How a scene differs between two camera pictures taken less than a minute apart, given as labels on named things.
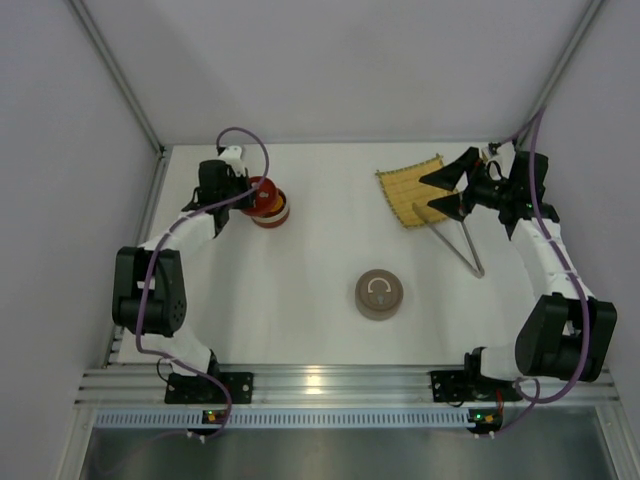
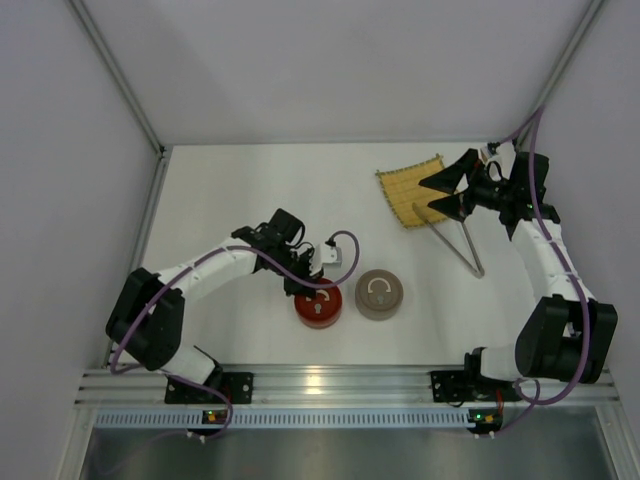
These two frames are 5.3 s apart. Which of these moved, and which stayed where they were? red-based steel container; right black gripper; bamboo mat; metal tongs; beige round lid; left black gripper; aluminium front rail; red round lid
Moved: red round lid; red-based steel container; left black gripper
Stayed: right black gripper; beige round lid; bamboo mat; metal tongs; aluminium front rail
